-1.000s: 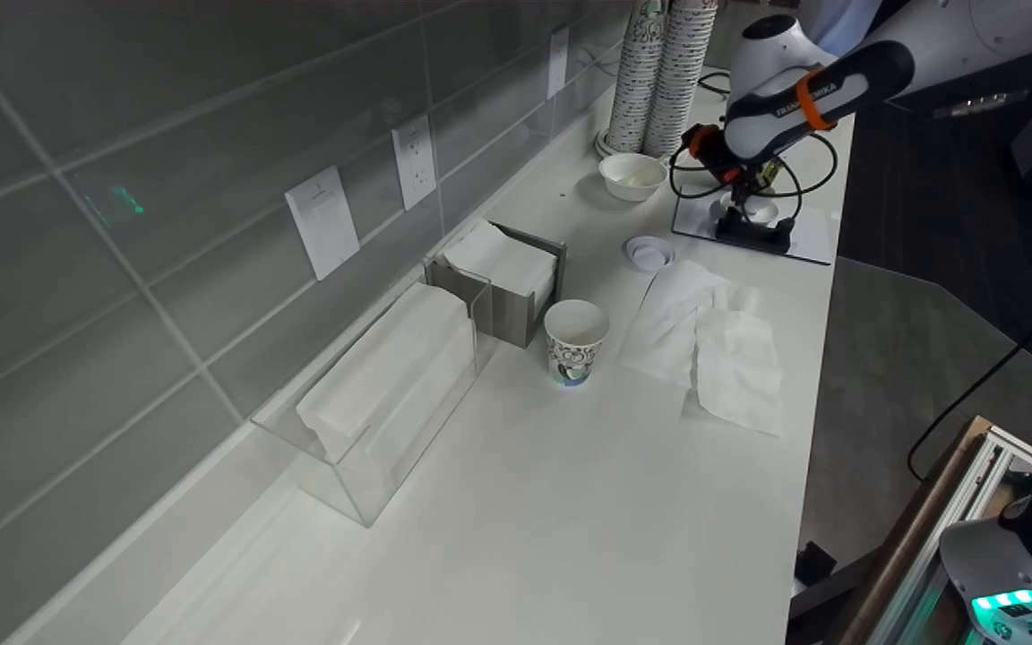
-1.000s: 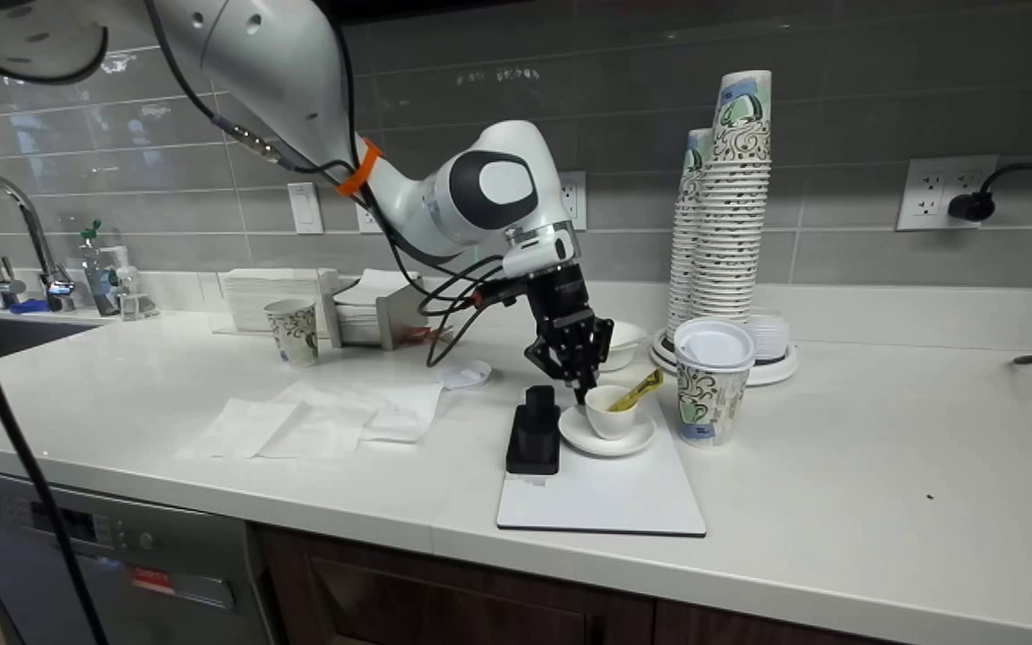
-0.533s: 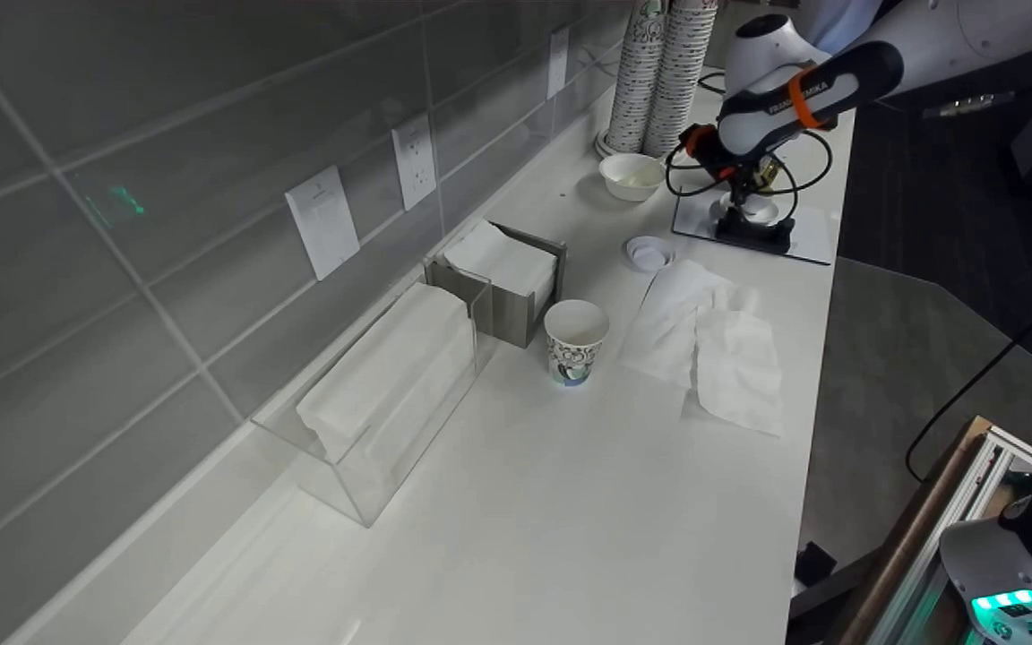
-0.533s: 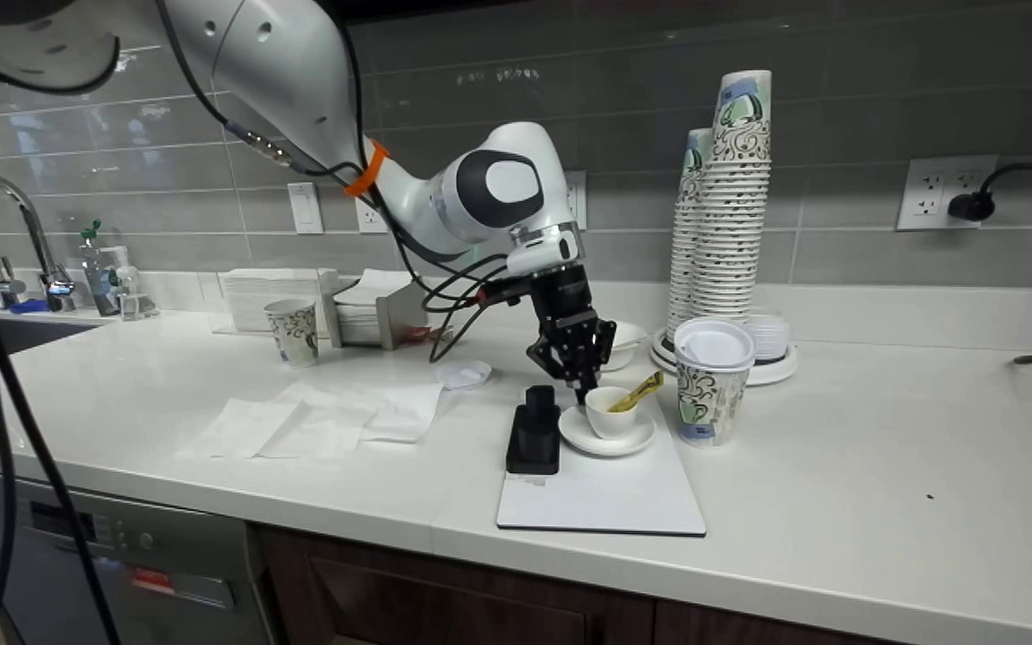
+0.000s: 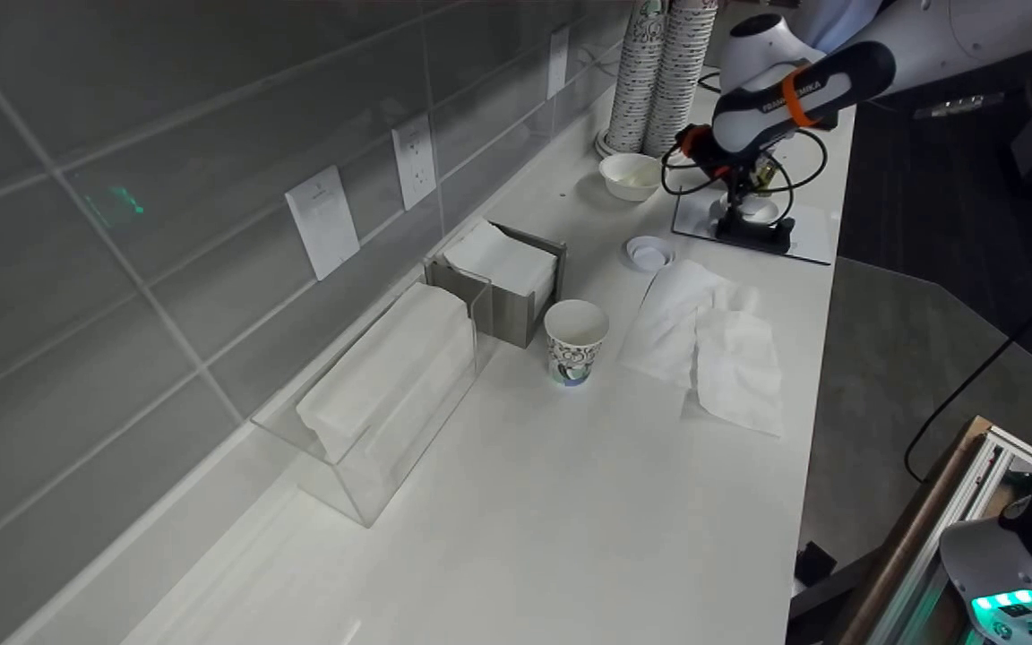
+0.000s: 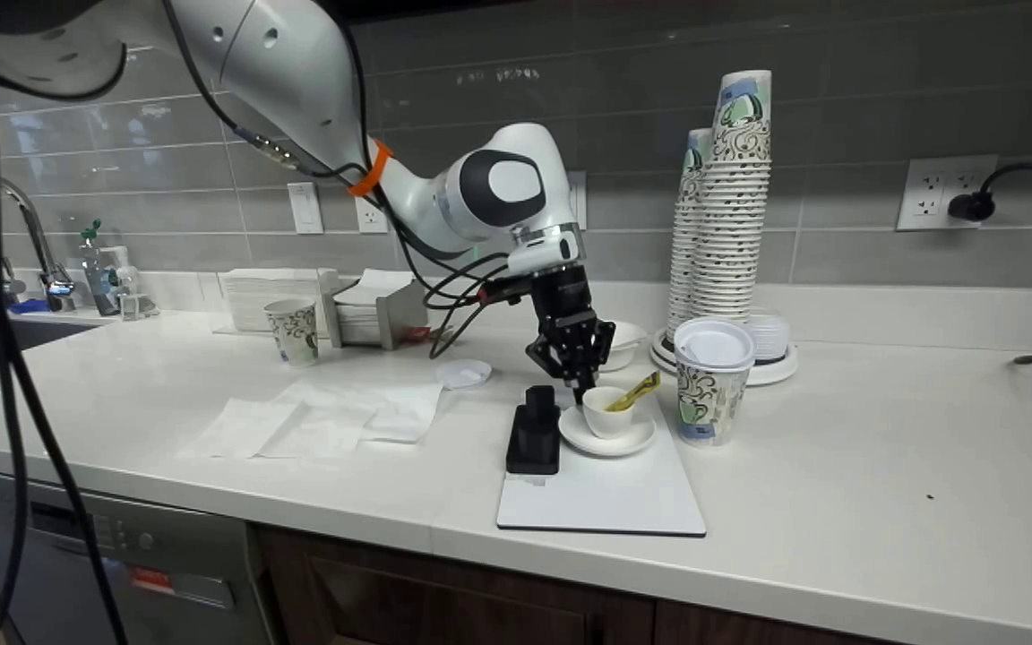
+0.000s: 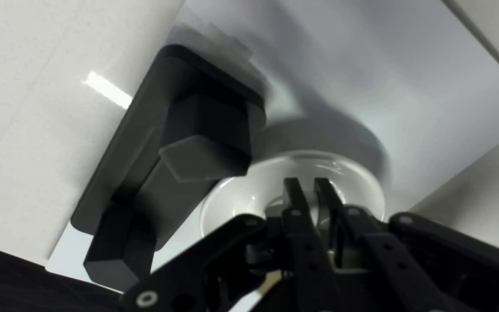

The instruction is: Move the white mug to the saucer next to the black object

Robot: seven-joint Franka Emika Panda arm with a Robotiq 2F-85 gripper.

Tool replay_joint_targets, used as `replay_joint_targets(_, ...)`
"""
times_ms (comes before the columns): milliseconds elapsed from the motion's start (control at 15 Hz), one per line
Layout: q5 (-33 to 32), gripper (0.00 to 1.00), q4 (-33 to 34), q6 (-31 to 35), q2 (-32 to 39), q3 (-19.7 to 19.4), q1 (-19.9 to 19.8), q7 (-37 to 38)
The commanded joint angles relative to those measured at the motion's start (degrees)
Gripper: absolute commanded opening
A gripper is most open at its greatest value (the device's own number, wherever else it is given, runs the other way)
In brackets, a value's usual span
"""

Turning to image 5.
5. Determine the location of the white bowl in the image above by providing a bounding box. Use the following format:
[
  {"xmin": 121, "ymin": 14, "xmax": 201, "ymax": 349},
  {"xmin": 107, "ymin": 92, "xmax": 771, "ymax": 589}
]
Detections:
[{"xmin": 593, "ymin": 150, "xmax": 665, "ymax": 207}]

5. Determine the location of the pale blue cloth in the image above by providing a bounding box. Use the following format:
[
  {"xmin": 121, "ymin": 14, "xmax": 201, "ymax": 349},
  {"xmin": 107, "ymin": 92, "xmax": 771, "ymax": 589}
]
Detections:
[{"xmin": 799, "ymin": 0, "xmax": 891, "ymax": 54}]

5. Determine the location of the grey napkin box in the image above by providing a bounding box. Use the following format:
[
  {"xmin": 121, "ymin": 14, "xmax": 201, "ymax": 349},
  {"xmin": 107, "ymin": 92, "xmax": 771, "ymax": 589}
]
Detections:
[{"xmin": 419, "ymin": 215, "xmax": 569, "ymax": 350}]

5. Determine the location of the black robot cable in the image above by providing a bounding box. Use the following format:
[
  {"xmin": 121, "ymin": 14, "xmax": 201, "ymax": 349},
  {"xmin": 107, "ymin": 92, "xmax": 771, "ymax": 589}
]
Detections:
[{"xmin": 654, "ymin": 118, "xmax": 838, "ymax": 226}]

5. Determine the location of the clear paper towel dispenser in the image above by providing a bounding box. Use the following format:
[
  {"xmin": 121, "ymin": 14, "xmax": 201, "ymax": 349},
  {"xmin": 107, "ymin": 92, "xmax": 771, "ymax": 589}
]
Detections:
[{"xmin": 246, "ymin": 279, "xmax": 502, "ymax": 532}]

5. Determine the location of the open patterned paper cup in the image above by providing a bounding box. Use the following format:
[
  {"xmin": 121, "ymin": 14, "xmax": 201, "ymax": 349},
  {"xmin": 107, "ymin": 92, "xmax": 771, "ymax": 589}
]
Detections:
[{"xmin": 541, "ymin": 293, "xmax": 612, "ymax": 394}]

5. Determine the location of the wooden frame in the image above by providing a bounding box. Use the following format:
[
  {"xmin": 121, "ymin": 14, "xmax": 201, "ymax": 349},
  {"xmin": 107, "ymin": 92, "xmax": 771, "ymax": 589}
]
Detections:
[{"xmin": 836, "ymin": 411, "xmax": 1032, "ymax": 645}]

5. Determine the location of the black floor cable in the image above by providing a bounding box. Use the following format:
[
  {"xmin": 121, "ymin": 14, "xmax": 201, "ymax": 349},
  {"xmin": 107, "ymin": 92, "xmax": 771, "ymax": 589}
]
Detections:
[{"xmin": 903, "ymin": 279, "xmax": 1032, "ymax": 489}]

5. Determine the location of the tall paper cup stack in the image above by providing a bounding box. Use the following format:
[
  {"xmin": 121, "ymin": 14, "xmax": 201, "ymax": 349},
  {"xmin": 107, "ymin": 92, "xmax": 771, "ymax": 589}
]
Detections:
[{"xmin": 642, "ymin": 0, "xmax": 725, "ymax": 161}]

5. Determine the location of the black rectangular object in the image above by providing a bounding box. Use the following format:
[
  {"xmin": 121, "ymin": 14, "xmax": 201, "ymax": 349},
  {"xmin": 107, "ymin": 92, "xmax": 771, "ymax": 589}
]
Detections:
[{"xmin": 711, "ymin": 210, "xmax": 799, "ymax": 259}]

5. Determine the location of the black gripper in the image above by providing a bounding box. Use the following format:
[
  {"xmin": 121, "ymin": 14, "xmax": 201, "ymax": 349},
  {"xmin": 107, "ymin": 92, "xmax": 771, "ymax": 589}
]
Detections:
[{"xmin": 707, "ymin": 141, "xmax": 791, "ymax": 234}]

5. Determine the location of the white wall outlet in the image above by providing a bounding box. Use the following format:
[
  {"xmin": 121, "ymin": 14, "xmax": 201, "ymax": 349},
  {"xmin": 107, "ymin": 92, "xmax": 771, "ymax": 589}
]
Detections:
[
  {"xmin": 387, "ymin": 112, "xmax": 445, "ymax": 215},
  {"xmin": 284, "ymin": 161, "xmax": 366, "ymax": 282}
]

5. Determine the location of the grey device with green light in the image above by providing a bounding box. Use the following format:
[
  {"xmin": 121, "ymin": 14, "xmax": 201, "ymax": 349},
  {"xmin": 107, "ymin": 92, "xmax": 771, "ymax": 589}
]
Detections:
[{"xmin": 934, "ymin": 479, "xmax": 1032, "ymax": 645}]

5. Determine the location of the small white saucer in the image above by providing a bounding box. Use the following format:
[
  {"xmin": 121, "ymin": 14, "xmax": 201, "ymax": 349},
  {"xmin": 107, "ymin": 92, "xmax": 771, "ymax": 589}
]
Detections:
[{"xmin": 619, "ymin": 228, "xmax": 689, "ymax": 271}]

